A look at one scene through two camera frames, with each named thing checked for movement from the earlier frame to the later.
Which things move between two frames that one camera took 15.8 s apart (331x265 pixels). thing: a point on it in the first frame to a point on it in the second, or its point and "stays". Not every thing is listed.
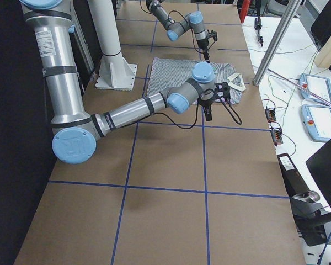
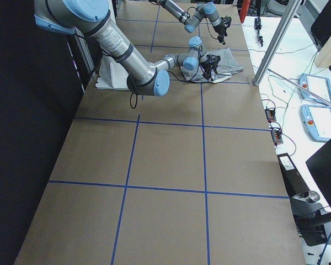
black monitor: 326,165 stays
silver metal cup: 314,196 stays
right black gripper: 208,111 to 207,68
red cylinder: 244,9 stays
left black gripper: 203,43 to 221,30
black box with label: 294,182 stays
